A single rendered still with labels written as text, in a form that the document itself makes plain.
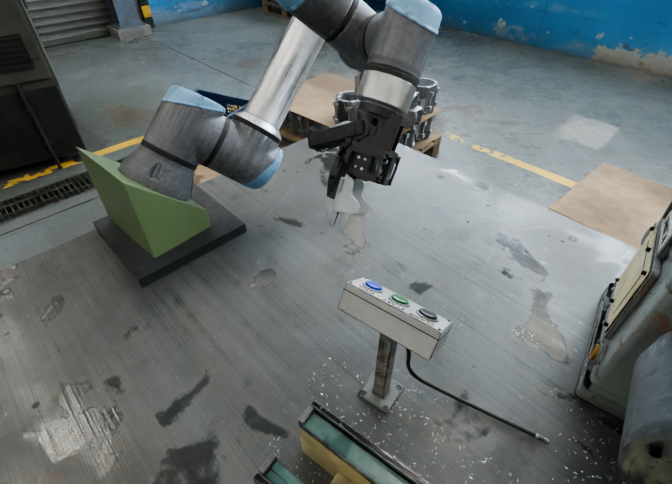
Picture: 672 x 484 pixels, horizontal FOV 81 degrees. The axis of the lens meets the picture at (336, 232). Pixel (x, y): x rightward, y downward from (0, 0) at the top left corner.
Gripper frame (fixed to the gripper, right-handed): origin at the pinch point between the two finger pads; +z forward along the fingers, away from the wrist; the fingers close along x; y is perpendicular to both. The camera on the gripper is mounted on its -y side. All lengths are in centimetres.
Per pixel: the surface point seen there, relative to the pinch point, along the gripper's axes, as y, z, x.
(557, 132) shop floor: 2, -82, 330
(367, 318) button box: 14.1, 11.9, -3.4
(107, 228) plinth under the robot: -72, 32, 7
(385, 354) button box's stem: 17.3, 18.9, 3.3
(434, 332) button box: 24.5, 8.6, -3.4
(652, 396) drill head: 51, 5, 3
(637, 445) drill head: 51, 10, -1
